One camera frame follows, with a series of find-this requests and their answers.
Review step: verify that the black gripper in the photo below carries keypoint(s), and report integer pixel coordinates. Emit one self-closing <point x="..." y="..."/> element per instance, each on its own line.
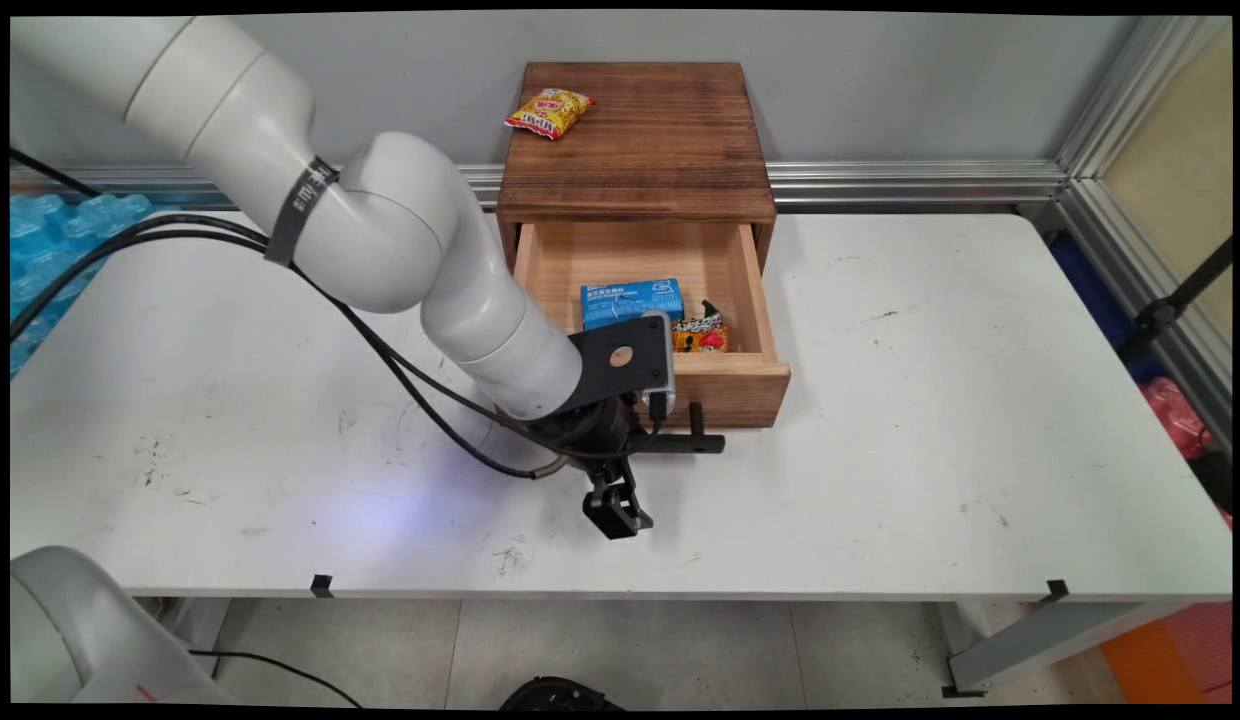
<point x="595" y="435"/>

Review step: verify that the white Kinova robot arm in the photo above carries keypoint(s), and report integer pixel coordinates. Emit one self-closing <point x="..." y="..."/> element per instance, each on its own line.
<point x="400" y="220"/>

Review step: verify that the orange snack packet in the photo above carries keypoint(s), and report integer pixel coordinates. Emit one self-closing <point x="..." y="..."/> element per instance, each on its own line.
<point x="702" y="335"/>

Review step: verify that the blue cardboard box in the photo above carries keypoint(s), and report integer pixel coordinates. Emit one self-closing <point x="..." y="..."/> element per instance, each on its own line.
<point x="630" y="300"/>

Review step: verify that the black round floor object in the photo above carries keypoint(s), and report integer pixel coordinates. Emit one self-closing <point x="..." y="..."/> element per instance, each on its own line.
<point x="560" y="695"/>

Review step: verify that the black tape marker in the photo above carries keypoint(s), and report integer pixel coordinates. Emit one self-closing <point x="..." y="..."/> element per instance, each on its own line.
<point x="1057" y="590"/>
<point x="322" y="586"/>

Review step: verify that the yellow snack packet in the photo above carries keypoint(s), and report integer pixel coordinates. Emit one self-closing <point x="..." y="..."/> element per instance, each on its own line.
<point x="550" y="111"/>

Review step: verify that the white table leg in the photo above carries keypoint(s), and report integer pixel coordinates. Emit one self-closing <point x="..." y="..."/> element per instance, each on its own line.
<point x="1040" y="640"/>
<point x="185" y="620"/>

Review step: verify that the dark blue container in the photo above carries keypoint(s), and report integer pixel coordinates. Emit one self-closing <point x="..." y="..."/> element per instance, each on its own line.
<point x="1090" y="290"/>

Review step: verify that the red plastic bag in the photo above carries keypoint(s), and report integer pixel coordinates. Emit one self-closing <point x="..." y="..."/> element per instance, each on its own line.
<point x="1175" y="415"/>

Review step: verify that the orange box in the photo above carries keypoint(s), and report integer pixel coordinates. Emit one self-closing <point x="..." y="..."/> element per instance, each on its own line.
<point x="1170" y="655"/>

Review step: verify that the black stand pole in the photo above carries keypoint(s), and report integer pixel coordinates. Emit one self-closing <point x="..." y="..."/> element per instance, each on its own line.
<point x="1165" y="312"/>

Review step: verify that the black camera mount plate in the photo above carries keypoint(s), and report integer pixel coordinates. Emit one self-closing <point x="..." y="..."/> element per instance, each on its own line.
<point x="615" y="360"/>

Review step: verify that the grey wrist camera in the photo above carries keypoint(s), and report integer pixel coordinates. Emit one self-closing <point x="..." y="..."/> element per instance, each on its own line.
<point x="665" y="360"/>

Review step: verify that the horizontal aluminium frame rail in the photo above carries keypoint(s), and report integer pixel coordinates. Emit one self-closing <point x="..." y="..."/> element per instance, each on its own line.
<point x="900" y="185"/>

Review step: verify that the slanted aluminium frame rail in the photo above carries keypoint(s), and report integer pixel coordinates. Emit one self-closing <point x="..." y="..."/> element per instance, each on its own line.
<point x="1170" y="320"/>

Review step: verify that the upright aluminium frame post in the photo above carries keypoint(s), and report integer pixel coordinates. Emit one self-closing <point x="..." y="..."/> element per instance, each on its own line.
<point x="1110" y="100"/>

